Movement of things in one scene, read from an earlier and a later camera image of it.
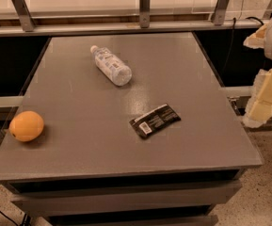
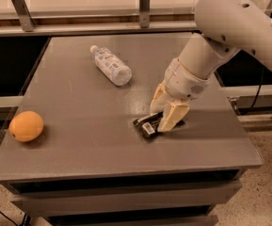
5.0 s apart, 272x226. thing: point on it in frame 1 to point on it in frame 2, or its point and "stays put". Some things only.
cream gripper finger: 268,94 to 174,113
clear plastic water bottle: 111,66 stays put
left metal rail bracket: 21,7 stays put
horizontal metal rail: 56,28 stays put
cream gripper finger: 257,40 to 161,103
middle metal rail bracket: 144,6 stays put
